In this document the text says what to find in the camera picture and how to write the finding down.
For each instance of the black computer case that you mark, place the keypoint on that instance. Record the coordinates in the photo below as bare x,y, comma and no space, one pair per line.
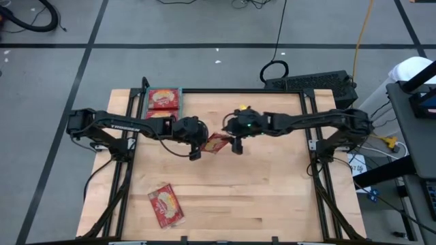
313,83

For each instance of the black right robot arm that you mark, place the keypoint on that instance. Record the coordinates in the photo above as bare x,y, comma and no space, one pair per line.
306,118

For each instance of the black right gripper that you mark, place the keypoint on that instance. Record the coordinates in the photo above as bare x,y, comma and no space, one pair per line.
248,120

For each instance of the teal plastic basket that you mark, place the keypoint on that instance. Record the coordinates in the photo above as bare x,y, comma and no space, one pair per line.
181,102

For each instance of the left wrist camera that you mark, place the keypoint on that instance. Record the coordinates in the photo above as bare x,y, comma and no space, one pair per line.
195,154

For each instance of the white bin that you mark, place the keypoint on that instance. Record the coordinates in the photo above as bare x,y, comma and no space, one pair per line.
408,68

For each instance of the black metal beam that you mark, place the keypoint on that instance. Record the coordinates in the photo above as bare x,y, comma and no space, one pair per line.
385,171

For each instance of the yellow plug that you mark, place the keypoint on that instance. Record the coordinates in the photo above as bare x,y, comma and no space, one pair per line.
390,140

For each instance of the black aluminium table frame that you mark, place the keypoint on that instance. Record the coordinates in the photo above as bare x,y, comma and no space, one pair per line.
211,90

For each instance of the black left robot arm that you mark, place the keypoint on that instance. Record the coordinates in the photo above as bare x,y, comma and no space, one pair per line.
119,124

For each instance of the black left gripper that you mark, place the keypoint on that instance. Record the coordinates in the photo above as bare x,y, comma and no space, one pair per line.
190,131

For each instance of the blue connector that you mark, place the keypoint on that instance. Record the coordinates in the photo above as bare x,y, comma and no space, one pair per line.
374,195

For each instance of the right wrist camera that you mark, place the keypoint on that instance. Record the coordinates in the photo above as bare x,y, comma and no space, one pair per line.
237,147

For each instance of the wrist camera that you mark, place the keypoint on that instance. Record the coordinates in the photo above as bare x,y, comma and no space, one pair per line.
195,154
237,147

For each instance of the white paper label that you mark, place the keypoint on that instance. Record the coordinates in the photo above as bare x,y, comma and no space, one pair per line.
357,170

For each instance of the grey metal cart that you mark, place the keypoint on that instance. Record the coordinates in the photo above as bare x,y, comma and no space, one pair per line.
405,136

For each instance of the red popcorn bag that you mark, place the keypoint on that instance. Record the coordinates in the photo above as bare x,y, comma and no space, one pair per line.
215,143
163,98
166,206
160,114

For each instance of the black pole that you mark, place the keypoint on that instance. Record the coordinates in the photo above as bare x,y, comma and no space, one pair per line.
420,76

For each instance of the yellow tag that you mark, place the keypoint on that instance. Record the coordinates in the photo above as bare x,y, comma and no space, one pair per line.
243,107

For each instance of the black and blue device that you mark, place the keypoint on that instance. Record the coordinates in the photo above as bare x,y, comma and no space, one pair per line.
424,107

